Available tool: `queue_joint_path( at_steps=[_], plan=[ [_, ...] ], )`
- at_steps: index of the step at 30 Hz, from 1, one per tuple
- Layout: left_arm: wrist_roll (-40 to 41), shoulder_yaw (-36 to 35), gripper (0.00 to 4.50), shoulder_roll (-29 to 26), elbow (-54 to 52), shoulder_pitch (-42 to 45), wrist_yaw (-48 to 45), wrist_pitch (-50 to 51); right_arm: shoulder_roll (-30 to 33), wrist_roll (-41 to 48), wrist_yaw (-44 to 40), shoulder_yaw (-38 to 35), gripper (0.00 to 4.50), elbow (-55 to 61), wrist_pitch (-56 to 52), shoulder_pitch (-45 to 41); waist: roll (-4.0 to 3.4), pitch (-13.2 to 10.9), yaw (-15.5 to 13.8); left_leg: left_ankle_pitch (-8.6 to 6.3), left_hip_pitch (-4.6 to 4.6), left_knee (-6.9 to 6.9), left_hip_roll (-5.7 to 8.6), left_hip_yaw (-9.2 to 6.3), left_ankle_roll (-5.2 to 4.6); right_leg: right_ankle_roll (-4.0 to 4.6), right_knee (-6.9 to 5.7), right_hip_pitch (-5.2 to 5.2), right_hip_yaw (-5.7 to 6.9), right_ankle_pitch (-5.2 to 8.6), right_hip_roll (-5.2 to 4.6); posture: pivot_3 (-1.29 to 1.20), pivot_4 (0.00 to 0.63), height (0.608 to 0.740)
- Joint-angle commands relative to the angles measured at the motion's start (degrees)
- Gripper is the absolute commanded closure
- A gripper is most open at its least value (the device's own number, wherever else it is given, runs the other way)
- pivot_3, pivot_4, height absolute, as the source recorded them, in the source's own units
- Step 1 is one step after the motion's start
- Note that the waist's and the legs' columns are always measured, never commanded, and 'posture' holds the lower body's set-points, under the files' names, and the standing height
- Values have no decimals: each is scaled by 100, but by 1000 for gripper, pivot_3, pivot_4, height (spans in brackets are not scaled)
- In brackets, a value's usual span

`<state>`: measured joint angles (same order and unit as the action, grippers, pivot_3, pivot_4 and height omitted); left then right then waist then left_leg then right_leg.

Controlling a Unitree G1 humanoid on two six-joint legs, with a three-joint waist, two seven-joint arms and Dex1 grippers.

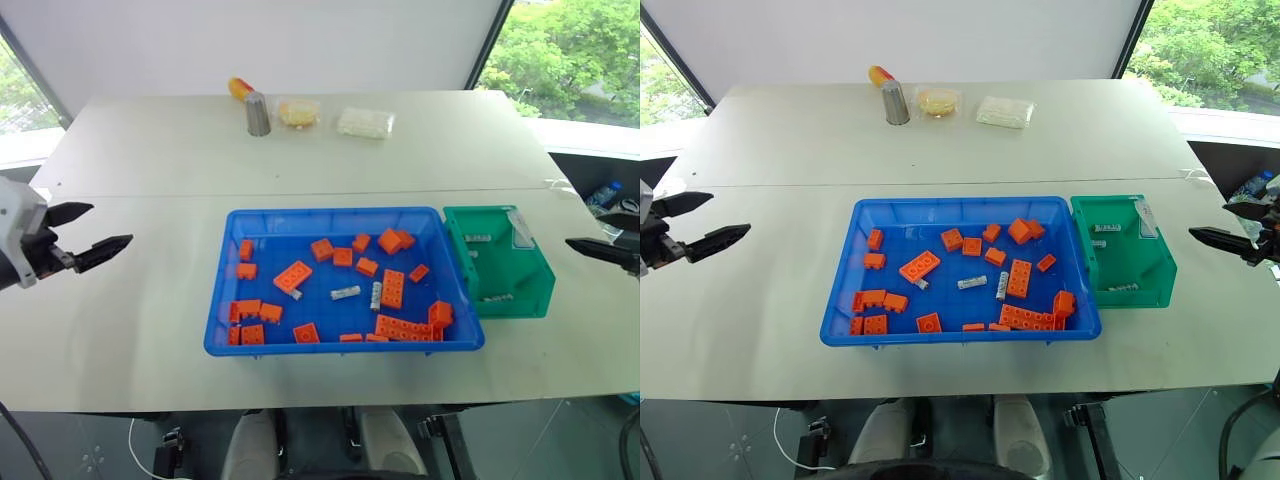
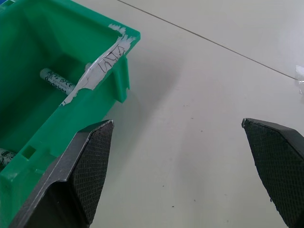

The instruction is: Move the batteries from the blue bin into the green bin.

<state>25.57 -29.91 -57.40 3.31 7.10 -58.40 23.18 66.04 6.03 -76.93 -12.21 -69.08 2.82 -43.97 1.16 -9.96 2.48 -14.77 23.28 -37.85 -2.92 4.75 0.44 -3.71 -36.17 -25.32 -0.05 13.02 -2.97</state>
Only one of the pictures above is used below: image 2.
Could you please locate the white tube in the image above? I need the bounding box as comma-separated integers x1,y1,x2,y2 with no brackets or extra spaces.
39,68,77,96
0,148,17,171

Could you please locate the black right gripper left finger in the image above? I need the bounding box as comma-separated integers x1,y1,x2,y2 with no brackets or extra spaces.
9,119,114,228

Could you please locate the clear plastic wrapper scrap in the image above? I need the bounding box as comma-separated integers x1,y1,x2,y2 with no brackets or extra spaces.
294,64,304,94

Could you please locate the white paper label with scribble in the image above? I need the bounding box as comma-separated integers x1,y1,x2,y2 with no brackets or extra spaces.
61,23,136,107

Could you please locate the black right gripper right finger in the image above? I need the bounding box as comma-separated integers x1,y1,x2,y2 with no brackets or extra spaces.
241,118,304,228

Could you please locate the green plastic bin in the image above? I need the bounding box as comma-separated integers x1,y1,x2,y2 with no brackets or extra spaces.
0,0,141,228

